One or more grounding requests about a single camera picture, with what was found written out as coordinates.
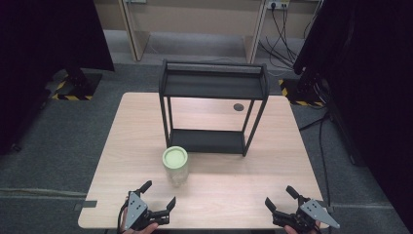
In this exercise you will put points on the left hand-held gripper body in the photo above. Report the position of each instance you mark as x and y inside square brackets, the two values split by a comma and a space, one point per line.
[136, 211]

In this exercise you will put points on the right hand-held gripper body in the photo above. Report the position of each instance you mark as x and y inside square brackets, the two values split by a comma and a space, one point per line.
[307, 213]

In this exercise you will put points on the person's left hand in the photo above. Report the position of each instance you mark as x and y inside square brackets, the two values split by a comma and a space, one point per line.
[138, 231]

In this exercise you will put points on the person's right hand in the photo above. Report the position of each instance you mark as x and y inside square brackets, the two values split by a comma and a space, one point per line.
[292, 230]

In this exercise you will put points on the clear jar with green lid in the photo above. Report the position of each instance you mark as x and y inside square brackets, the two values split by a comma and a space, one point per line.
[175, 164]

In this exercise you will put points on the grey floor tape strip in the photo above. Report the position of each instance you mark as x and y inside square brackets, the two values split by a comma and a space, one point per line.
[87, 204]

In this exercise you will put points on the black stand base striped tape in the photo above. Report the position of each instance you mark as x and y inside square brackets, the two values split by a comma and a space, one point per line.
[300, 94]
[76, 86]

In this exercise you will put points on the dark round table grommet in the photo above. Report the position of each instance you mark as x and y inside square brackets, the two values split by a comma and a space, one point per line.
[238, 107]

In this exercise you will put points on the black two-tier metal rack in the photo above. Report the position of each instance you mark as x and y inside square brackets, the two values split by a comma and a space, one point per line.
[212, 85]

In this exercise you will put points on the black curtain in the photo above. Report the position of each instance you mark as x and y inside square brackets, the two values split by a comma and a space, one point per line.
[373, 81]
[42, 48]

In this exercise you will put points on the beige wooden desk frame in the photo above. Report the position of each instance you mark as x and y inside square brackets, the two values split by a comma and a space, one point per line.
[195, 19]

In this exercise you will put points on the white wall power outlet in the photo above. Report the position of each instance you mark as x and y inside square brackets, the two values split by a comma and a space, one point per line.
[277, 4]

